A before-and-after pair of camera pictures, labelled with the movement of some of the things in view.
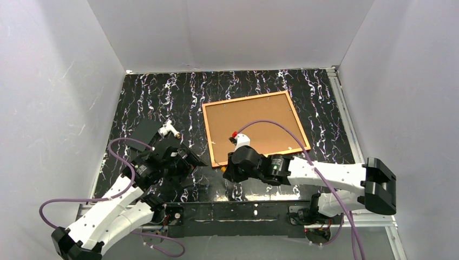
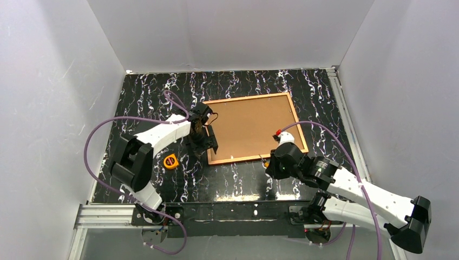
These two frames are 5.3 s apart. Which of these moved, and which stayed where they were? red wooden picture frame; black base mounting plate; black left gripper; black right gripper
Moved: black left gripper; black right gripper
Stayed: red wooden picture frame; black base mounting plate
